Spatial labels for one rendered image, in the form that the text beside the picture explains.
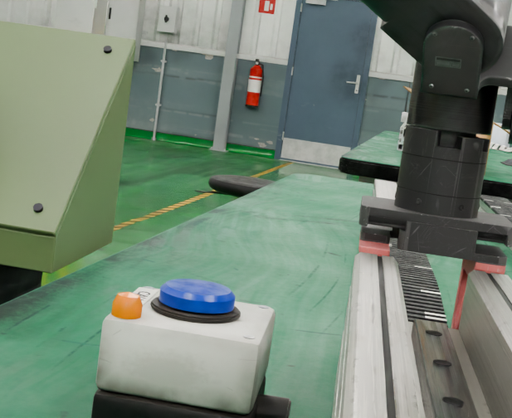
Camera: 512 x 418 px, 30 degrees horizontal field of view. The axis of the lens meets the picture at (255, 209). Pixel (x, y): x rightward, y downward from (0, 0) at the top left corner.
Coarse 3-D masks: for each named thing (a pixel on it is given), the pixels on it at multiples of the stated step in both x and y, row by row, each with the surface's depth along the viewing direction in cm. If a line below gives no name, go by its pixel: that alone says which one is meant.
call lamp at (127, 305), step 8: (120, 296) 47; (128, 296) 47; (136, 296) 47; (112, 304) 47; (120, 304) 47; (128, 304) 47; (136, 304) 47; (112, 312) 47; (120, 312) 47; (128, 312) 47; (136, 312) 47
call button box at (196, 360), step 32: (128, 320) 47; (160, 320) 47; (192, 320) 48; (224, 320) 48; (256, 320) 50; (128, 352) 46; (160, 352) 46; (192, 352) 46; (224, 352) 46; (256, 352) 46; (96, 384) 47; (128, 384) 47; (160, 384) 46; (192, 384) 46; (224, 384) 46; (256, 384) 47; (96, 416) 47; (128, 416) 47; (160, 416) 47; (192, 416) 46; (224, 416) 46; (256, 416) 49; (288, 416) 50
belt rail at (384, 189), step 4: (376, 180) 174; (380, 180) 175; (376, 184) 166; (380, 184) 167; (384, 184) 168; (388, 184) 169; (392, 184) 170; (396, 184) 171; (376, 188) 158; (380, 188) 159; (384, 188) 160; (388, 188) 161; (392, 188) 162; (396, 188) 163; (376, 192) 152; (380, 192) 153; (384, 192) 154; (388, 192) 155; (392, 192) 155; (376, 196) 147; (380, 196) 148; (384, 196) 149; (388, 196) 149; (392, 196) 150
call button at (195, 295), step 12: (168, 288) 49; (180, 288) 49; (192, 288) 49; (204, 288) 49; (216, 288) 50; (228, 288) 50; (168, 300) 48; (180, 300) 48; (192, 300) 48; (204, 300) 48; (216, 300) 48; (228, 300) 49; (204, 312) 48; (216, 312) 48
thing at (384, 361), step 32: (384, 256) 60; (352, 288) 51; (384, 288) 51; (480, 288) 55; (352, 320) 43; (384, 320) 43; (416, 320) 56; (480, 320) 52; (352, 352) 38; (384, 352) 38; (416, 352) 52; (448, 352) 50; (480, 352) 50; (352, 384) 33; (384, 384) 34; (416, 384) 34; (448, 384) 44; (480, 384) 49; (352, 416) 30; (384, 416) 30; (416, 416) 31; (448, 416) 40; (480, 416) 44
